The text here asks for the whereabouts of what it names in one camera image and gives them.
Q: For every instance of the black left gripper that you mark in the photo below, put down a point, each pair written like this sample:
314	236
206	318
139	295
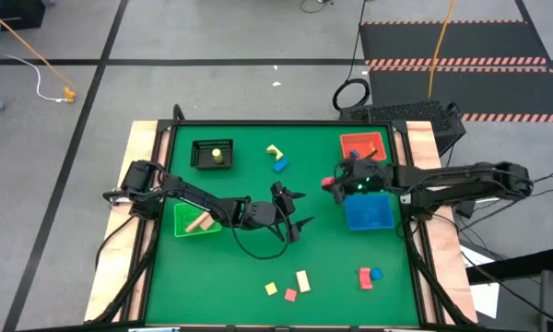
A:
263	214

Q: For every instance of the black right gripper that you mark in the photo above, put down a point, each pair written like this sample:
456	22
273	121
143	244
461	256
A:
366	177

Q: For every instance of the red cube block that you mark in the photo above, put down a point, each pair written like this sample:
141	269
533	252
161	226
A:
327	182

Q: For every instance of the blue rectangular block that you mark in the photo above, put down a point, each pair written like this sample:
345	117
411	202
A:
280	165

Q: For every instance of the yellow arch block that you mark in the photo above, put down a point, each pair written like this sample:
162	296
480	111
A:
272	149

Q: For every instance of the beige wooden block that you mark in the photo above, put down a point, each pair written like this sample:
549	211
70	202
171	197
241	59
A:
303	281

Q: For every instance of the yellow rectangular block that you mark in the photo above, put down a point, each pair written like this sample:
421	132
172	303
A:
271	288

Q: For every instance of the small pink cube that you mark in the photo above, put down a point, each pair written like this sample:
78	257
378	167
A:
290	295

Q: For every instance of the red arch block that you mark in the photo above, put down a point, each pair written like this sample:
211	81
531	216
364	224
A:
365	280

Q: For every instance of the blue round block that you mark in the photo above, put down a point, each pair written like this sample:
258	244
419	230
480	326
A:
377	274

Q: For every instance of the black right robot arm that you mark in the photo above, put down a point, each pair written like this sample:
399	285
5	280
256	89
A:
465	180

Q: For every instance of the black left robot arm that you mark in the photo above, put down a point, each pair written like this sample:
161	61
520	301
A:
198	198

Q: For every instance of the blue plastic basket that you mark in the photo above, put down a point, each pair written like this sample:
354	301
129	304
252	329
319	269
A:
368	214

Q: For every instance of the green table mat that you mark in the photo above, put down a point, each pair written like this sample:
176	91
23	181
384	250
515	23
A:
313	249

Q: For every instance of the red plastic basket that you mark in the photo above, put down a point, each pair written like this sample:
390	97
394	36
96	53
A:
350	140

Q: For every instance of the black mesh computer case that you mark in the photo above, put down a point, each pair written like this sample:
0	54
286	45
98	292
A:
396	112

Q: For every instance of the short wooden block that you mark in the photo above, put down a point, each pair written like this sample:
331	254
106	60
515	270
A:
208	224

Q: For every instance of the yellow cylinder block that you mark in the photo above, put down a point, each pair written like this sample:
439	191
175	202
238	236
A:
217	156

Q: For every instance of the long wooden block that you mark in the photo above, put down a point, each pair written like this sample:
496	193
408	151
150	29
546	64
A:
197	222

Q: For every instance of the black plastic basket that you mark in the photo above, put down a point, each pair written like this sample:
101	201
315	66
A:
200	161

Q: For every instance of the green plastic basket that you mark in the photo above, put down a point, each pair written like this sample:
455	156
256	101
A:
184	222

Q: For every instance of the white paper sheet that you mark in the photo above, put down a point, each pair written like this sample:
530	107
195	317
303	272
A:
486	297

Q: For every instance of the black base bar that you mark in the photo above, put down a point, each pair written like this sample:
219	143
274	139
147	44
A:
516	267

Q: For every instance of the black hazard-striped floor mat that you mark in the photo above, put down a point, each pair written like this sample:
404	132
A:
488	41

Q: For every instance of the black cabinet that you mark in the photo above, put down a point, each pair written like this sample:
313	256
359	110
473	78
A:
9	14

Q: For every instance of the silver mounting bracket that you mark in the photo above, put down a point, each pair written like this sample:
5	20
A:
406	198
113	197

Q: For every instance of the black table frame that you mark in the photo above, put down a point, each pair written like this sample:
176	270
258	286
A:
281	123

